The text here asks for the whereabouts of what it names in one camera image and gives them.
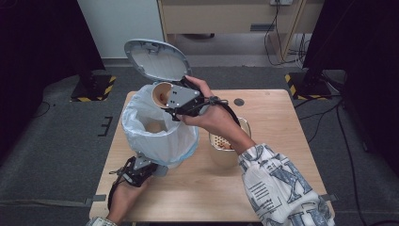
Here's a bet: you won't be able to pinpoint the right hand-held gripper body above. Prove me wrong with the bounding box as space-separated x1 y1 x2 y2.
163 76 211 122

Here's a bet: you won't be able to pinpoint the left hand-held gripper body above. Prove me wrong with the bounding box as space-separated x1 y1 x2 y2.
121 153 159 188

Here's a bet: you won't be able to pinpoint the beige cup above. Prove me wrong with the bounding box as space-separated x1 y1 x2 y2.
151 81 174 109

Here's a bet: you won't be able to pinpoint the grey pedal trash bin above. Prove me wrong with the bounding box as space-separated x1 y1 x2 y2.
120 38 200 177

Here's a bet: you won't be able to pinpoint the white trash bag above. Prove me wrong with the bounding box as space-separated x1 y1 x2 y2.
120 84 200 166

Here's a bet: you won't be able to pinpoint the person's left hand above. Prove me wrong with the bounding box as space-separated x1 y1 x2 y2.
107 175 152 221

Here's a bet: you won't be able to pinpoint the person's right hand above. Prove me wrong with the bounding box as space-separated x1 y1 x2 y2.
177 74 252 152

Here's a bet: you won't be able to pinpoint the orange food scraps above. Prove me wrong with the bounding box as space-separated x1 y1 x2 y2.
215 137 233 151

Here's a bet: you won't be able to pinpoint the beige strainer container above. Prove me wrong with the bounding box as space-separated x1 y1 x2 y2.
208 116 253 169

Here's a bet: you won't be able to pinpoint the wooden cabinet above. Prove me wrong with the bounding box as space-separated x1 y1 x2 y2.
156 0 326 64

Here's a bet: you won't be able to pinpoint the stand base with hazard stripes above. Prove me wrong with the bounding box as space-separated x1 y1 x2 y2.
284 70 334 101
70 70 118 104

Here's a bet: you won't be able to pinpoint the white power strip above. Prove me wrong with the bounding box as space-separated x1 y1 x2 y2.
269 0 295 7

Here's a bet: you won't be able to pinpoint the black curtain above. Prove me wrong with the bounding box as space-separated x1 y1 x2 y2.
0 0 106 159
302 0 399 177

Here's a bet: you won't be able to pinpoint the left hand-held gripper cable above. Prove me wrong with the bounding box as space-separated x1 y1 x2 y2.
107 160 134 211

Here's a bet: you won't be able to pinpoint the hand-held gripper cable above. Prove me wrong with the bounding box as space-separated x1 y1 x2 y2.
187 95 243 128
107 160 134 211

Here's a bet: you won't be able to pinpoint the right hand-held gripper cable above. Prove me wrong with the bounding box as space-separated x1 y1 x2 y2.
187 95 243 128

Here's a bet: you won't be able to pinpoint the black hanging cable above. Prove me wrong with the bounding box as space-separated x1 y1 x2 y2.
263 0 311 67

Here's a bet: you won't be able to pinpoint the black floor cable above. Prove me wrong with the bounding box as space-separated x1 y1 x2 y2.
295 93 370 226

